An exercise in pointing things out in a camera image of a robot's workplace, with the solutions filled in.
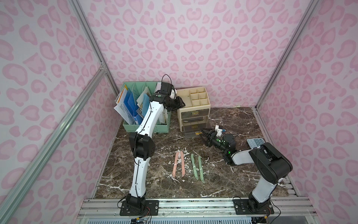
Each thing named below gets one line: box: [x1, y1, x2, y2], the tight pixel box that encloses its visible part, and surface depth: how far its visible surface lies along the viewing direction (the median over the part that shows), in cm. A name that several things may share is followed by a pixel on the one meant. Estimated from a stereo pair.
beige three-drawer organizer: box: [176, 86, 212, 138], surface depth 94 cm
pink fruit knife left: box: [172, 151, 179, 178], surface depth 90 cm
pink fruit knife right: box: [180, 151, 186, 178], surface depth 90 cm
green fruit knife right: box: [198, 155, 205, 184], surface depth 88 cm
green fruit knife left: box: [191, 153, 199, 181], surface depth 89 cm
